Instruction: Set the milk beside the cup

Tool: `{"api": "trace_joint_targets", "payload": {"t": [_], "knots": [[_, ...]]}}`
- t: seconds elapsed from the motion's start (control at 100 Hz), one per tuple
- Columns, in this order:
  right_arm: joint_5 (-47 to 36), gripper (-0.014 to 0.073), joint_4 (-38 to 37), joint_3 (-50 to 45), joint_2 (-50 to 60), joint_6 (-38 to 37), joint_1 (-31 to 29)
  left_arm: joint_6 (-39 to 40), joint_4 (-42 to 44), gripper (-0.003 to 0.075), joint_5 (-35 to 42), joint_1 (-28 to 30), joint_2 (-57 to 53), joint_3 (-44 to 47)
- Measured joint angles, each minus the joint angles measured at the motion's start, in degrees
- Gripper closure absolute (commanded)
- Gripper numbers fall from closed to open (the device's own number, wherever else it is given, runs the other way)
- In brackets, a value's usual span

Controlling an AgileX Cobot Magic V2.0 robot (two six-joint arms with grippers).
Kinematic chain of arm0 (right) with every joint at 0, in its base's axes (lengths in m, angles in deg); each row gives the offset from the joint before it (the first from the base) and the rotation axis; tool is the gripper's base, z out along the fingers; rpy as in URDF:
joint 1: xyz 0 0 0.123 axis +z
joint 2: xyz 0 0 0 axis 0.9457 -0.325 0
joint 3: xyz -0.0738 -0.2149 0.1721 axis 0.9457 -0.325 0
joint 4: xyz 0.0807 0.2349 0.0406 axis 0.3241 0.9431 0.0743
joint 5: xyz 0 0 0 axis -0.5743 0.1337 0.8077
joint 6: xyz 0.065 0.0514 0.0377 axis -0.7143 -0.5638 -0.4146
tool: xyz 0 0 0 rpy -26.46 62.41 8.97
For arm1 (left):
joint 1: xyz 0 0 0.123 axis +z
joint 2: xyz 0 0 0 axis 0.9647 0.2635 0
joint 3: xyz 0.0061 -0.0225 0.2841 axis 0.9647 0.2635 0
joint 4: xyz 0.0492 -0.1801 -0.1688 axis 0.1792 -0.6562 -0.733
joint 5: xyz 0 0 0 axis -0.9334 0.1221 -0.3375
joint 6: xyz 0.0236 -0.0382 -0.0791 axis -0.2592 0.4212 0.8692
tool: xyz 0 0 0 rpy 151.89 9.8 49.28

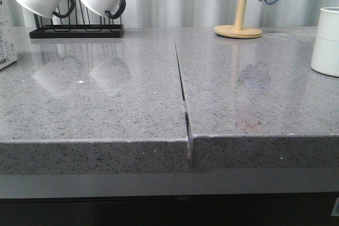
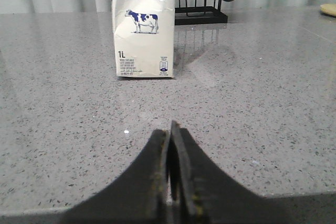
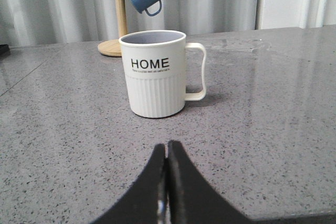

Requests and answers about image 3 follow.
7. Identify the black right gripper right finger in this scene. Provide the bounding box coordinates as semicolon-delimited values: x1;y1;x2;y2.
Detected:
167;141;254;223

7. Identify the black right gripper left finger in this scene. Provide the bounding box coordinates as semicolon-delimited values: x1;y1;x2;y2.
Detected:
94;144;166;223

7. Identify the white HOME mug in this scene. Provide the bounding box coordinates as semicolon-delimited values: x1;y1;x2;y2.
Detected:
119;30;207;119

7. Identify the wooden mug tree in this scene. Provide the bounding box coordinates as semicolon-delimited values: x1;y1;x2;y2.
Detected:
98;0;128;57

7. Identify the black metal rack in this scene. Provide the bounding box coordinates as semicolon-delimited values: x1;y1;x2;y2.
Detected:
0;44;10;57

